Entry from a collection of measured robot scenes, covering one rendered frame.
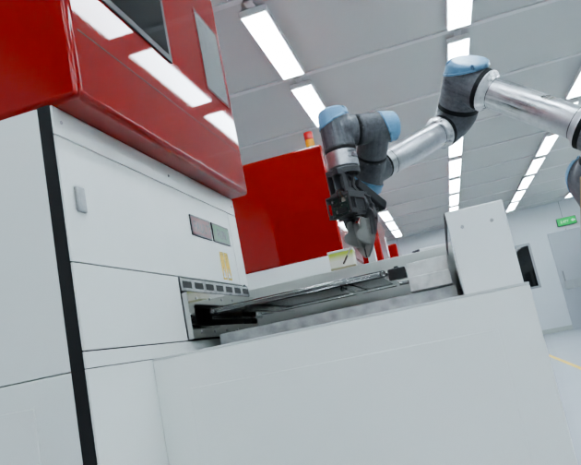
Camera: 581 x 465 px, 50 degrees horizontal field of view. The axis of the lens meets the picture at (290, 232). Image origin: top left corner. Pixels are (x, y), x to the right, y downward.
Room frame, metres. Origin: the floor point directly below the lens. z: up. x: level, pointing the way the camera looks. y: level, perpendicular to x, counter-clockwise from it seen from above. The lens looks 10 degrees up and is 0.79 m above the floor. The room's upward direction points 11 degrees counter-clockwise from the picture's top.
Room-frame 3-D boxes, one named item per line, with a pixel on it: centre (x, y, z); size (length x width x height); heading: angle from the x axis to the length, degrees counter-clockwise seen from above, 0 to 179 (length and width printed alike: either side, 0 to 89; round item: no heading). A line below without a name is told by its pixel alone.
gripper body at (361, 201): (1.42, -0.15, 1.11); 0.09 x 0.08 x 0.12; 137
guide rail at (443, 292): (1.29, -0.05, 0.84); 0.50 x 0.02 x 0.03; 77
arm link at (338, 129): (1.43, -0.16, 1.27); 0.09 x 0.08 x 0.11; 104
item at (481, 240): (1.28, -0.36, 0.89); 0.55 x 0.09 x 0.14; 167
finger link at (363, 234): (1.41, -0.16, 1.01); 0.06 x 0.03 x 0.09; 137
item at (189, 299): (1.45, 0.19, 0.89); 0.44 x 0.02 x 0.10; 167
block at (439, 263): (1.23, -0.25, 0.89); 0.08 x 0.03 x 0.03; 77
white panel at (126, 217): (1.28, 0.24, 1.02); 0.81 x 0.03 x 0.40; 167
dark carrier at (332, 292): (1.42, -0.02, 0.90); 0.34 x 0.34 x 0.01; 77
